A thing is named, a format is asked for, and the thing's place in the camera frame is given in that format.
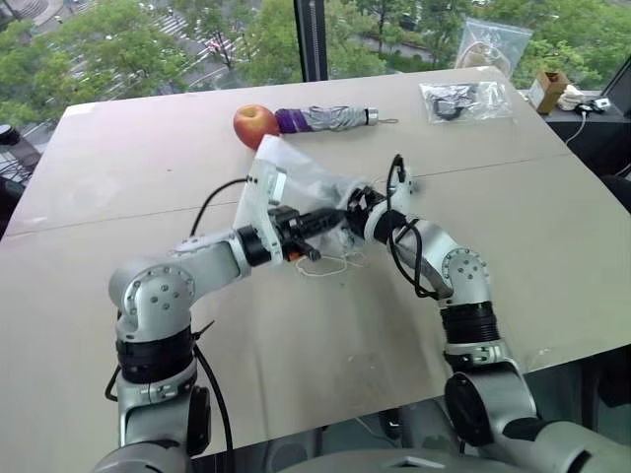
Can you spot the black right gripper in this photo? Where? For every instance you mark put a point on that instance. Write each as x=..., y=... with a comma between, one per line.
x=367, y=202

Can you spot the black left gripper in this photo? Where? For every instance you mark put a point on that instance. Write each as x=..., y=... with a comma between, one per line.
x=286, y=224

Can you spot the pale grey towel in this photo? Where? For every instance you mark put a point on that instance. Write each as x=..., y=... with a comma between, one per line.
x=329, y=193

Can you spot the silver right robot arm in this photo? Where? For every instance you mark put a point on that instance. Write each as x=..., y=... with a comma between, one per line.
x=463, y=276

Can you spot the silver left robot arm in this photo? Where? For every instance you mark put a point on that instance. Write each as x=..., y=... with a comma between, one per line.
x=162, y=290

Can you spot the clear zip bag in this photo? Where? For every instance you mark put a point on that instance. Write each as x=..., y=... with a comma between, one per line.
x=493, y=44

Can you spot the folded purple grey umbrella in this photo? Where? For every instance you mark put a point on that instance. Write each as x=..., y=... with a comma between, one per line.
x=325, y=119

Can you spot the red apple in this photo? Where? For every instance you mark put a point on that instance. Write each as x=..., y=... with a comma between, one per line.
x=254, y=125

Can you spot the small brown cardboard box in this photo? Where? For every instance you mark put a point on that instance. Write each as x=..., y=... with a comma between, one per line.
x=547, y=91

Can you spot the white crumpled cloth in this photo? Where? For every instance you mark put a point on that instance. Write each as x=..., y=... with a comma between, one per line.
x=572, y=97

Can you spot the small white device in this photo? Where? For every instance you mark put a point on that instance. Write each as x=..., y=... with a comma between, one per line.
x=597, y=104

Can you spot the dark chair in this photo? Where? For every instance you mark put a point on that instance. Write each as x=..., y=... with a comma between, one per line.
x=12, y=192

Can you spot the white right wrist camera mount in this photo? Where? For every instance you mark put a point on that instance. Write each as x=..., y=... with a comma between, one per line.
x=400, y=189

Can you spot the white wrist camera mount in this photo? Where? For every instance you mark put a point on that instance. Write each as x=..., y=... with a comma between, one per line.
x=266, y=189
x=400, y=189

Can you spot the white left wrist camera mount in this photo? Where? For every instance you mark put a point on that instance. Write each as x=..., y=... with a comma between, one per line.
x=266, y=189

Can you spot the black window frame post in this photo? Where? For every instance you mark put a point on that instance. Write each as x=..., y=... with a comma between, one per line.
x=311, y=39

